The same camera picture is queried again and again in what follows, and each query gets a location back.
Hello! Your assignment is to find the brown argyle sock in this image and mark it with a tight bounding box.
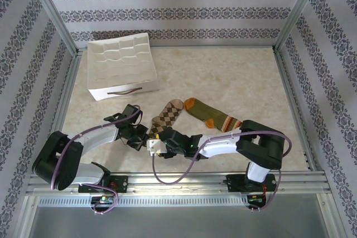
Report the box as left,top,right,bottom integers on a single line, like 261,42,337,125
147,98,184,143

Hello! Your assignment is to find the olive green striped sock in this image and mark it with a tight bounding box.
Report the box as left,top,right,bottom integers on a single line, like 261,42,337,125
184,97,243,133

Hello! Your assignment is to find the white divided organizer box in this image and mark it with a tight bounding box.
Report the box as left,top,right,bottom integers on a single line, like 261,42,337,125
87,32,161,102

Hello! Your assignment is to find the grey metal shelf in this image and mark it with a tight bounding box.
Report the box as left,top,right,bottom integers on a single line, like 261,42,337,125
27,206,337,238

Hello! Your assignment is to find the aluminium mounting rail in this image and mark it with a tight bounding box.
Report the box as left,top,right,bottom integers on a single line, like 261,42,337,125
26,172,329,194

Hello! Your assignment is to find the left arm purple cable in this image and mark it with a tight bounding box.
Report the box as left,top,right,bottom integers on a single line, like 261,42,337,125
51,105,144,191

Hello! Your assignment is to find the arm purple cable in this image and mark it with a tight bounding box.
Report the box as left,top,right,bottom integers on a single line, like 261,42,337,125
152,129,293,213
51,105,144,191

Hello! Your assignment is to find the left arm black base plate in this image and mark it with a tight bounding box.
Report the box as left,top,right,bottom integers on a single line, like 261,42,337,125
78,175,129,194

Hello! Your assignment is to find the brown box handle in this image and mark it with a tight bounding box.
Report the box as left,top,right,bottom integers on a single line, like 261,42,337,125
107,87,143,96

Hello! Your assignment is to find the perforated metal cable tray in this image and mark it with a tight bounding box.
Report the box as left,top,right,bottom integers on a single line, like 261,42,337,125
37,195,250,207

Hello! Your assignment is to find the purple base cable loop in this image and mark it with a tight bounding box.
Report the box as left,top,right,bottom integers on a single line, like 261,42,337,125
83,183,120,216

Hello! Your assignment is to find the aluminium frame side rail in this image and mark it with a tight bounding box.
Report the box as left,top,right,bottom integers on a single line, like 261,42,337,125
274,48,320,173
38,50,84,174

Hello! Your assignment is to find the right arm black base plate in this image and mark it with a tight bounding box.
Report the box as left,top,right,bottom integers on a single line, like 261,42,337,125
226,173,277,193

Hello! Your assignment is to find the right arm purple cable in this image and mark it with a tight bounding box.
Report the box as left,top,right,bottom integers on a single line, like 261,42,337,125
152,129,293,213

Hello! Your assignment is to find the aluminium frame post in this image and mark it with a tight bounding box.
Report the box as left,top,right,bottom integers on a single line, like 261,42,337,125
23,0,80,56
273,0,332,54

